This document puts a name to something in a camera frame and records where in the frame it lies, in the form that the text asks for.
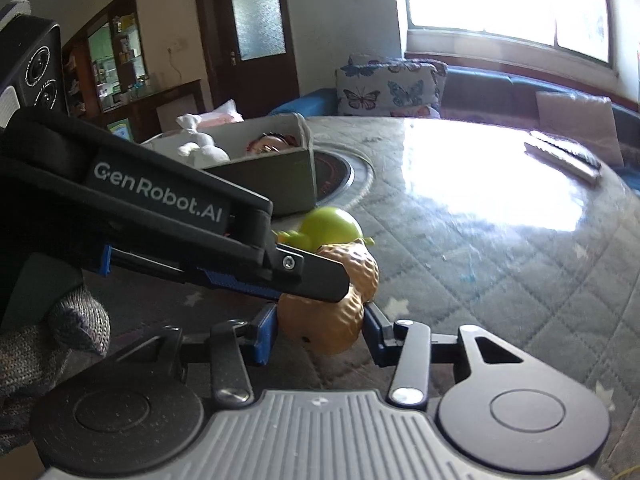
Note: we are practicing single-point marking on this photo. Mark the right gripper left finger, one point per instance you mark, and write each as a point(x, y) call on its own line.
point(265, 326)

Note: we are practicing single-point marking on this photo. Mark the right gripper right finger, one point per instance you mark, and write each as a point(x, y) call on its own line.
point(379, 335)

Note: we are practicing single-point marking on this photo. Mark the green round toy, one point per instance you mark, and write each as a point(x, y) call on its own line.
point(324, 226)

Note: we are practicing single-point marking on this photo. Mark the white plush toy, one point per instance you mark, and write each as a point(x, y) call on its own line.
point(200, 151)

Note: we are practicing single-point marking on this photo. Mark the grey gloved left hand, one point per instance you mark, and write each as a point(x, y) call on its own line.
point(34, 357)

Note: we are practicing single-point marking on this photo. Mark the dark wooden cabinet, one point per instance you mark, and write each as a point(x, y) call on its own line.
point(108, 81)

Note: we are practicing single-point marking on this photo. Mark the quilted grey table cover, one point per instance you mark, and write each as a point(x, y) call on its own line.
point(467, 227)

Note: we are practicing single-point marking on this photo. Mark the grey cardboard box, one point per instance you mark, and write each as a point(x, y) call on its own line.
point(287, 178)

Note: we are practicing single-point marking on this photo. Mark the round induction cooker plate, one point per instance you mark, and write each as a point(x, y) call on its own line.
point(343, 177)

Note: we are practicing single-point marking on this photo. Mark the pink tissue pack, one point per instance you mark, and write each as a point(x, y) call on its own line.
point(225, 114)

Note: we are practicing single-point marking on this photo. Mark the red-haired doll toy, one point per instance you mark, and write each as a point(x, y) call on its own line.
point(271, 142)

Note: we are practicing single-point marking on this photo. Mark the dark wooden door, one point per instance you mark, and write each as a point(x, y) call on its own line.
point(249, 53)

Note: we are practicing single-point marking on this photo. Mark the butterfly pattern pillow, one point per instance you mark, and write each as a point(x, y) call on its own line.
point(399, 88)

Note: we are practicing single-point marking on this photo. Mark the grey remote control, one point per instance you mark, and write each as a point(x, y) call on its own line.
point(561, 159)

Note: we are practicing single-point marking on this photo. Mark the blue sofa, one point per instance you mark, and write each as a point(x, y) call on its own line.
point(488, 97)

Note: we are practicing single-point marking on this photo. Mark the black remote control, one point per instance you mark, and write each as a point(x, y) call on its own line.
point(570, 147)

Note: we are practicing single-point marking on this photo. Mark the grey cushion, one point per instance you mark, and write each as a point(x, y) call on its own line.
point(588, 120)

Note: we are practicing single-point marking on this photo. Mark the window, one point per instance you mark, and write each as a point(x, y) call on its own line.
point(578, 26)

